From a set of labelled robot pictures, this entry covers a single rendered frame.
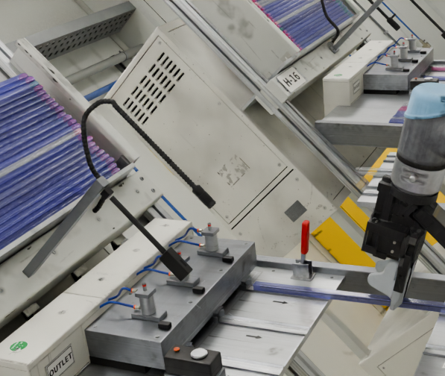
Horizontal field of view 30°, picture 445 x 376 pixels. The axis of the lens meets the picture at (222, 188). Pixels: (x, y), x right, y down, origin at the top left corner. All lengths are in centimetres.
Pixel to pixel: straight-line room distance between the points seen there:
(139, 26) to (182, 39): 228
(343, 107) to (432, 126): 121
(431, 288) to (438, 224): 20
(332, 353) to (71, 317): 297
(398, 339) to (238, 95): 83
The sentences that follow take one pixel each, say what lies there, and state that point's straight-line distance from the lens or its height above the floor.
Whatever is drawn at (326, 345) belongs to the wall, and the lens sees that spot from 415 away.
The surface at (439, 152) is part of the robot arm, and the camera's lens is 118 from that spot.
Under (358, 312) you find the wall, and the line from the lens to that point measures 448.
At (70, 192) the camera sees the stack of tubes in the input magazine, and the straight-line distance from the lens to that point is 142.
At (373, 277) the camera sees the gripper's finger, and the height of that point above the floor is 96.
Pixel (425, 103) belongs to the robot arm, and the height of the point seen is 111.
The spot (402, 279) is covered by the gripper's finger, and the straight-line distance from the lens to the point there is 127.
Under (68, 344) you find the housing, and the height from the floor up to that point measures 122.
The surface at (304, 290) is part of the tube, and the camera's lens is 138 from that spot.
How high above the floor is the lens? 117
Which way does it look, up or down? 2 degrees up
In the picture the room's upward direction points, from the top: 44 degrees counter-clockwise
